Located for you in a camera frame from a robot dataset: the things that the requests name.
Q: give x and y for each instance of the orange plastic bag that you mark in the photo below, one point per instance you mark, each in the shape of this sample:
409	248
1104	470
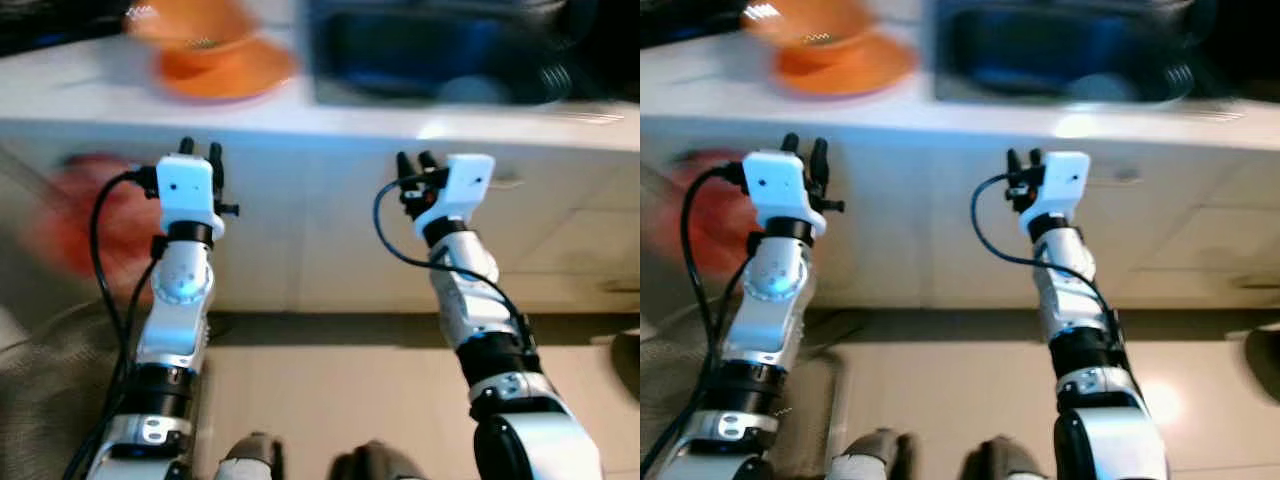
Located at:
715	215
60	220

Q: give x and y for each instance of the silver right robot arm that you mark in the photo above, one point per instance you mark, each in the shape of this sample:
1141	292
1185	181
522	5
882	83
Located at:
1065	280
470	290

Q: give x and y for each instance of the grey right robot foot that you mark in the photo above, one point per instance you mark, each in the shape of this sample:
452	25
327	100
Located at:
375	465
1000	462

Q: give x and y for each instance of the grey robot foot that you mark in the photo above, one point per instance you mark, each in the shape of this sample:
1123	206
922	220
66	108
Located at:
1000	462
865	458
250	460
375	465

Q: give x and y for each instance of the orange deep bowl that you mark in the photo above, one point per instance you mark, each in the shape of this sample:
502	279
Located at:
810	20
190	22

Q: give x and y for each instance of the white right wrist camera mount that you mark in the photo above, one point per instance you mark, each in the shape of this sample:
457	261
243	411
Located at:
465	185
1062	180

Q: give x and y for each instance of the steel kitchen sink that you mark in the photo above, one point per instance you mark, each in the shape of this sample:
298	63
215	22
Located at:
420	60
1050	60

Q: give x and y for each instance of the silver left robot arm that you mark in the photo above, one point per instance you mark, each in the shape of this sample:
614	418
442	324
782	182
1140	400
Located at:
180	280
775	280

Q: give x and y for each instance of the grey left robot foot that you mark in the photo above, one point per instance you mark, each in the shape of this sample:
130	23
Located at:
865	458
250	460

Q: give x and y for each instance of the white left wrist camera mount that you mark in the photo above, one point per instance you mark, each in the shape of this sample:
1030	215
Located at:
778	190
188	190

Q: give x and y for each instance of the orange plate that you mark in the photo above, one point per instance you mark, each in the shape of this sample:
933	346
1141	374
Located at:
845	75
225	78

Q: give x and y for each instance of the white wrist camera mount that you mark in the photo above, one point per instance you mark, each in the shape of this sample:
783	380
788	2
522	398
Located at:
465	185
778	190
188	190
1062	180

